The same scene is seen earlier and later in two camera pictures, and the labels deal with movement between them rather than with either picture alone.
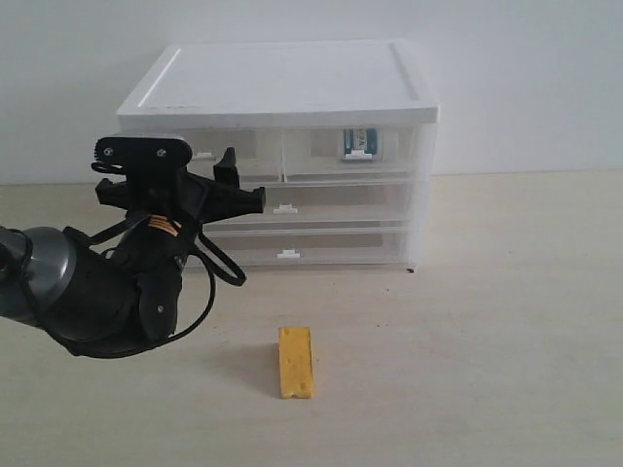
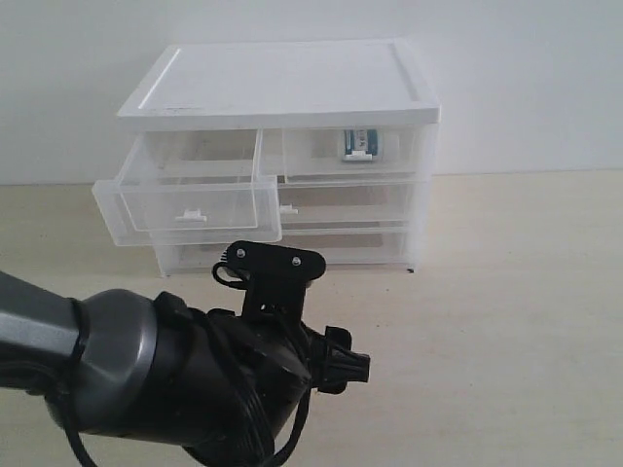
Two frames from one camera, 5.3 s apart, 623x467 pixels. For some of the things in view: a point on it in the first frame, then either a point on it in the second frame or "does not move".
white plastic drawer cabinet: [335, 130] does not move
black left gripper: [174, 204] -> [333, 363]
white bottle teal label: [360, 144] does not move
